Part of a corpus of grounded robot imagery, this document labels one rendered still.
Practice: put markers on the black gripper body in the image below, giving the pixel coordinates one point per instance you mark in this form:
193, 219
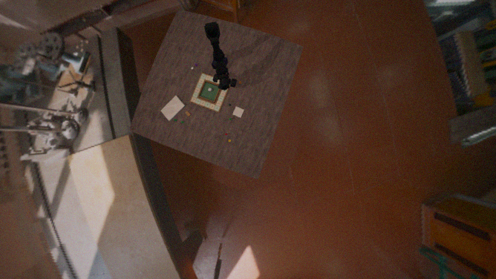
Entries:
232, 83

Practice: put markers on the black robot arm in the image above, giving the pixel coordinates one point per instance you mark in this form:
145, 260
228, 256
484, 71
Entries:
213, 33

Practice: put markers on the cream square board track with arrows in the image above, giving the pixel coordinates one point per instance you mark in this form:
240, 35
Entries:
202, 89

